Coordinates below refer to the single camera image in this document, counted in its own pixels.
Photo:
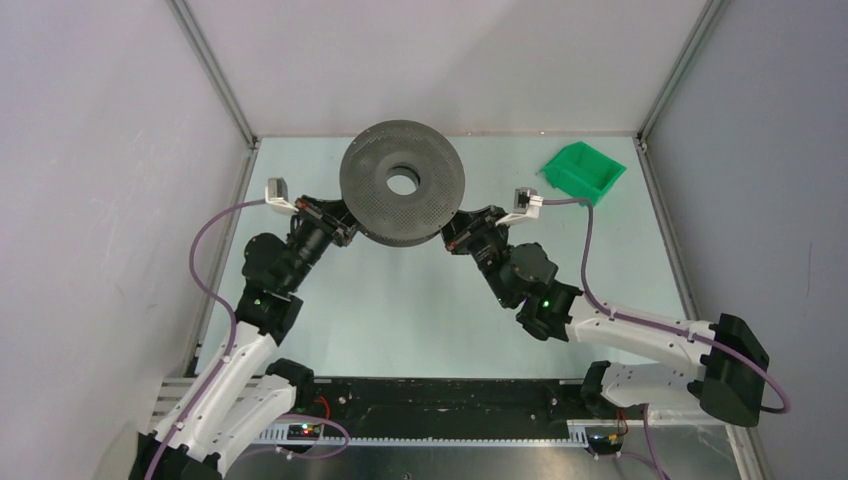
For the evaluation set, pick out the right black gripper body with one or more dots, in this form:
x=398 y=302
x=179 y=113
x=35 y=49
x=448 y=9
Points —
x=481 y=238

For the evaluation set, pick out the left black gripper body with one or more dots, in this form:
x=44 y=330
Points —
x=320 y=218

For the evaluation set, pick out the black cable spool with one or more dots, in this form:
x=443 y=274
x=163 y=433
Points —
x=402 y=181

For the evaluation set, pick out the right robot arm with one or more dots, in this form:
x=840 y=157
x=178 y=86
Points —
x=721 y=366

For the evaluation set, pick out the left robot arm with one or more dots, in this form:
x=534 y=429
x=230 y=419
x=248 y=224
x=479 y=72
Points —
x=243 y=390

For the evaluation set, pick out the green plastic bin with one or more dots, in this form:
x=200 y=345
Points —
x=581 y=171

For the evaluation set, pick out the left circuit board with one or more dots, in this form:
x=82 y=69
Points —
x=304 y=432

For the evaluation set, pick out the circuit board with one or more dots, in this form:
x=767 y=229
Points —
x=605 y=445
x=304 y=432

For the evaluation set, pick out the right circuit board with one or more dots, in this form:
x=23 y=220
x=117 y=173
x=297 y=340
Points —
x=605 y=445

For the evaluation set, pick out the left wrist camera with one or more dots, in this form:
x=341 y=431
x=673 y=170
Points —
x=278 y=195

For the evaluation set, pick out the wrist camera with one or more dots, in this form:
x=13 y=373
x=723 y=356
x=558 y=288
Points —
x=527 y=207
x=278 y=195

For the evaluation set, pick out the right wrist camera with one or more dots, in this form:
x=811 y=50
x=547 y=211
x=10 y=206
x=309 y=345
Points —
x=527 y=207

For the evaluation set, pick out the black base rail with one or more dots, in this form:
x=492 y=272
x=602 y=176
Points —
x=452 y=409

